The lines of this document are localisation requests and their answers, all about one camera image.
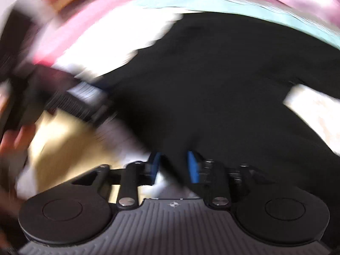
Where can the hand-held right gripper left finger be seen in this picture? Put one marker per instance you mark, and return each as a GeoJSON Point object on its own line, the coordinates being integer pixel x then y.
{"type": "Point", "coordinates": [155, 166]}

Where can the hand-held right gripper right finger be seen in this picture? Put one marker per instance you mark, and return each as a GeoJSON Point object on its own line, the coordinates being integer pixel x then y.
{"type": "Point", "coordinates": [192, 168]}

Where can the black pants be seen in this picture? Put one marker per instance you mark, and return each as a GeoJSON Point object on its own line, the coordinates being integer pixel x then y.
{"type": "Point", "coordinates": [212, 85]}

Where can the person's left hand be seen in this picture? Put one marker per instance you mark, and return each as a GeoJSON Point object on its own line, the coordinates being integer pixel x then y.
{"type": "Point", "coordinates": [14, 144]}

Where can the patterned yellow and teal quilt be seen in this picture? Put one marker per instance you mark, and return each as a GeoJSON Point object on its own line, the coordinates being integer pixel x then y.
{"type": "Point", "coordinates": [66, 143]}

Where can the bright pink cloth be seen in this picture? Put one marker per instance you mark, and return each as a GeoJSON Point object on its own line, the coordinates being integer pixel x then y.
{"type": "Point", "coordinates": [79, 18]}

